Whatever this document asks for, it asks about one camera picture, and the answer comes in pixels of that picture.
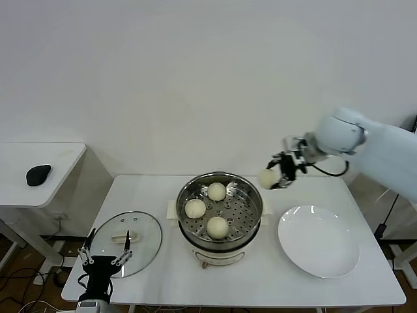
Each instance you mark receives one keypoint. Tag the round glass pot lid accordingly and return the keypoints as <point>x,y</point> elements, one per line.
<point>146,234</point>

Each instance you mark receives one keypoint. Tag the round white plate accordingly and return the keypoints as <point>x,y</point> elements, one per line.
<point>319,241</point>

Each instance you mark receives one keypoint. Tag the black computer mouse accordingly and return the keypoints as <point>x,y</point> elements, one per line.
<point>37,175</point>

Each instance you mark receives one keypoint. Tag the perforated steel steamer basket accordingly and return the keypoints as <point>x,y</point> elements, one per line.
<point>241,212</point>

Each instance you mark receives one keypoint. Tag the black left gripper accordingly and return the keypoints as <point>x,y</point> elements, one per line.
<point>101,270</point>

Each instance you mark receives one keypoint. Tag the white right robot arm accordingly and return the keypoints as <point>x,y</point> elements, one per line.
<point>384,150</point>

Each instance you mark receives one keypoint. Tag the dark laptop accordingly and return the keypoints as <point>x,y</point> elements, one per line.
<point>414,125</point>

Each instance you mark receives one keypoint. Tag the white wall socket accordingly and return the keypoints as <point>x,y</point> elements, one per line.
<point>60,216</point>

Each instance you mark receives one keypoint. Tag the dark round floor object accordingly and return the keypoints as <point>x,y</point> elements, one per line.
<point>60,279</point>

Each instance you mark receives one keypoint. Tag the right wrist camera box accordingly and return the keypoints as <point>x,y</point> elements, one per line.
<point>298,150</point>

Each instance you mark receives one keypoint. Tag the white side table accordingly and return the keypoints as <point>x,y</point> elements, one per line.
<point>65,163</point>

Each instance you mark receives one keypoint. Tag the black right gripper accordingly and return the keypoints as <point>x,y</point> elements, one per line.
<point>289,168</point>

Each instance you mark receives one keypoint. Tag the cream electric cooker base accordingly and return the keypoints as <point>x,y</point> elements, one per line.
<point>221,254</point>

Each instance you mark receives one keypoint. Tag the white steamed baozi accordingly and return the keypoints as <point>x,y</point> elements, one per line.
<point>217,227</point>
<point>216,191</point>
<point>195,208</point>
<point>267,178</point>

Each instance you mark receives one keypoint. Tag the white power strip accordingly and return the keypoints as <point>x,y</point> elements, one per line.
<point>39,279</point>

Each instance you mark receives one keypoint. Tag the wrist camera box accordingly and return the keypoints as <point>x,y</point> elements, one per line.
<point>298,150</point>
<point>87,304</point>

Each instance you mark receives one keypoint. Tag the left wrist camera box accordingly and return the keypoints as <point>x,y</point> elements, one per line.
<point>87,304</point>

